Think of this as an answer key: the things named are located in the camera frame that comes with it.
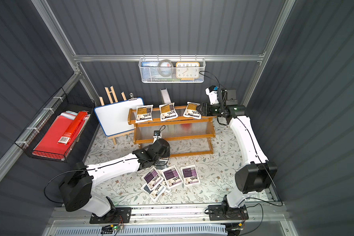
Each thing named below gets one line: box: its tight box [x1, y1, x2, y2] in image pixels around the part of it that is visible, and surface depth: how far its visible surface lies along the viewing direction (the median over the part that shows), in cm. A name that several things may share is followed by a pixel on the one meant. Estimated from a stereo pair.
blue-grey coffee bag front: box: [141, 183, 167, 202], surface depth 82 cm
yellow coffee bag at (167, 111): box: [158, 102, 179, 122], surface depth 80 cm
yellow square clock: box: [176, 61, 200, 81], surface depth 90 cm
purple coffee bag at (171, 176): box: [160, 165, 183, 188], surface depth 86 cm
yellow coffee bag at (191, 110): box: [182, 101, 202, 120], surface depth 80 cm
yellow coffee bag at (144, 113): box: [135, 104, 154, 123], surface depth 79 cm
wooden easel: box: [99, 85, 136, 113], surface depth 88 cm
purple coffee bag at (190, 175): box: [180, 164, 201, 187], surface depth 88 cm
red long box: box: [57, 111, 89, 145], surface depth 74 cm
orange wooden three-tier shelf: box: [127, 106, 216, 157], surface depth 100 cm
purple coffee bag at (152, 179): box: [141, 166, 164, 191], surface depth 84 cm
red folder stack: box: [32, 110, 91, 160], surface depth 72 cm
